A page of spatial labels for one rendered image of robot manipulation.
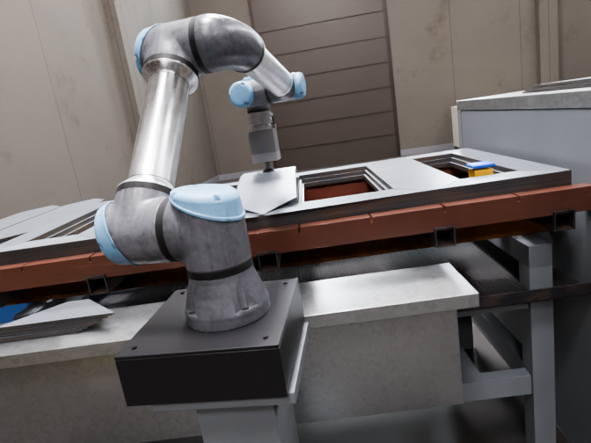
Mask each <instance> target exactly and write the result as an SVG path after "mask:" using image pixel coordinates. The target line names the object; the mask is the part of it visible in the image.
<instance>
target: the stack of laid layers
mask: <svg viewBox="0 0 591 443"><path fill-rule="evenodd" d="M413 160H415V161H418V162H420V163H423V164H425V165H428V166H430V167H432V168H441V167H448V166H451V167H454V168H456V169H458V170H461V171H466V172H469V169H471V168H469V167H466V164H467V163H477V162H482V161H479V160H475V159H472V158H469V157H465V156H459V155H456V154H452V153H451V154H445V155H438V156H428V157H422V158H415V159H413ZM490 168H493V174H498V173H504V172H510V171H515V170H512V169H508V168H505V167H501V166H498V165H495V166H490ZM358 179H365V180H366V181H367V182H368V183H369V184H370V185H371V186H372V187H373V188H374V189H375V191H376V192H379V191H384V190H390V189H393V188H392V187H391V186H389V185H388V184H387V183H386V182H384V181H383V180H382V179H381V178H379V177H378V176H377V175H376V174H375V173H374V172H373V171H372V170H370V169H369V168H368V167H367V166H362V167H356V168H350V169H344V170H337V171H327V172H320V173H314V174H308V175H302V176H295V181H296V198H294V199H292V200H290V201H288V202H286V203H284V204H282V205H280V206H279V207H277V208H275V209H273V210H271V211H269V212H267V213H265V214H257V213H254V212H251V211H247V210H245V214H248V215H256V216H259V217H253V218H246V219H245V222H246V227H247V231H249V230H255V229H267V228H273V227H280V226H286V225H292V224H298V226H299V228H300V223H305V222H316V221H322V220H329V219H335V218H341V217H348V216H354V215H360V214H368V215H369V216H370V214H372V213H378V212H384V211H390V210H397V209H403V208H409V207H422V206H428V205H434V204H441V203H447V202H453V201H459V200H471V199H477V198H484V197H490V196H496V195H502V194H509V193H512V194H513V193H515V192H526V191H533V190H539V189H545V188H552V187H558V186H564V185H571V184H572V171H560V172H553V173H547V174H541V175H535V176H528V177H522V178H510V179H504V180H499V181H493V182H486V183H480V184H474V185H462V186H456V187H450V188H443V189H437V190H431V191H425V192H415V193H408V194H403V195H397V196H391V197H385V198H380V199H373V200H363V201H357V202H351V203H346V204H339V205H334V206H328V207H317V208H312V209H305V210H300V211H295V212H288V213H283V214H272V215H266V214H271V213H273V212H276V211H278V210H281V209H283V208H286V207H290V206H293V205H295V204H299V203H305V202H310V201H305V202H304V187H310V186H316V185H327V184H333V183H339V182H346V181H352V180H358ZM98 210H99V208H98V209H96V210H94V211H92V212H90V213H88V214H85V215H83V216H81V217H79V218H77V219H75V220H73V221H70V222H68V223H66V224H63V225H62V226H60V227H58V228H56V229H53V230H50V231H48V232H47V233H45V234H43V235H41V236H37V237H35V238H34V239H32V240H30V241H36V240H42V239H48V238H55V237H61V236H72V235H78V234H79V233H81V232H83V231H85V230H87V229H89V228H90V227H92V226H94V220H95V216H96V213H97V212H98ZM264 215H266V216H264ZM30 241H28V242H30ZM94 252H95V253H97V252H101V249H100V247H99V244H98V243H97V240H96V238H95V239H89V240H83V241H76V242H70V243H58V244H53V245H47V246H41V247H34V248H28V249H22V250H15V251H4V252H0V266H2V265H14V264H20V263H26V262H33V261H39V260H45V259H51V258H63V257H69V256H75V255H82V254H88V253H94Z"/></svg>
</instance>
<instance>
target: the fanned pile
mask: <svg viewBox="0 0 591 443"><path fill-rule="evenodd" d="M111 315H114V312H112V311H111V310H109V309H106V308H105V307H103V306H101V305H99V304H97V303H96V302H94V301H92V300H90V299H86V300H80V301H67V302H64V303H63V304H60V305H57V306H54V307H52V308H50V309H45V310H43V311H41V312H38V313H35V314H33V315H30V316H26V317H24V318H21V319H18V320H16V321H14V322H11V323H7V324H4V325H2V326H0V343H7V342H14V341H20V340H27V339H35V338H47V337H54V336H61V335H68V334H75V333H77V331H83V330H82V329H87V328H88V327H87V326H92V324H93V323H98V322H97V321H102V320H103V319H102V318H108V317H109V316H111Z"/></svg>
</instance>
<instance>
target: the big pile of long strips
mask: <svg viewBox="0 0 591 443"><path fill-rule="evenodd" d="M103 201H106V200H102V199H92V200H85V201H81V202H77V203H73V204H69V205H65V206H63V207H59V206H48V207H41V208H37V209H33V210H29V211H25V212H21V213H18V214H15V215H12V216H9V217H6V218H3V219H1V220H0V244H1V243H5V242H7V241H9V240H11V239H13V238H15V237H18V236H21V235H23V234H25V233H27V232H29V231H32V230H34V229H37V228H39V227H41V226H44V225H46V224H48V223H50V222H53V221H56V220H58V219H60V218H62V217H64V216H66V215H68V214H72V213H74V212H76V211H78V210H80V209H83V208H85V207H88V206H90V205H92V204H95V203H98V202H103Z"/></svg>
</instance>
